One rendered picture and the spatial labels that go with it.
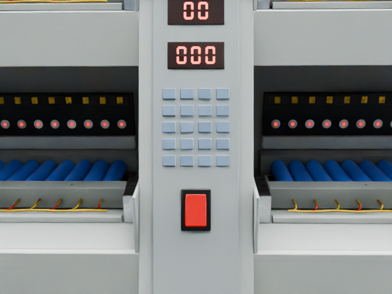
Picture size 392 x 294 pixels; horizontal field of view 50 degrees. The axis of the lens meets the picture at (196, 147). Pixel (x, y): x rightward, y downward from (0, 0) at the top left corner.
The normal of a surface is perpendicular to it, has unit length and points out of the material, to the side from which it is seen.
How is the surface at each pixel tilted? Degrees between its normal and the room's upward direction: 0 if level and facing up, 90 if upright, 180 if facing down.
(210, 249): 90
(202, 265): 90
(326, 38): 109
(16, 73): 90
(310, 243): 19
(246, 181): 90
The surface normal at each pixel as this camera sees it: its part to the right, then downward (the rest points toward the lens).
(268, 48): -0.02, 0.32
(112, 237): 0.00, -0.95
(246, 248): -0.02, 0.00
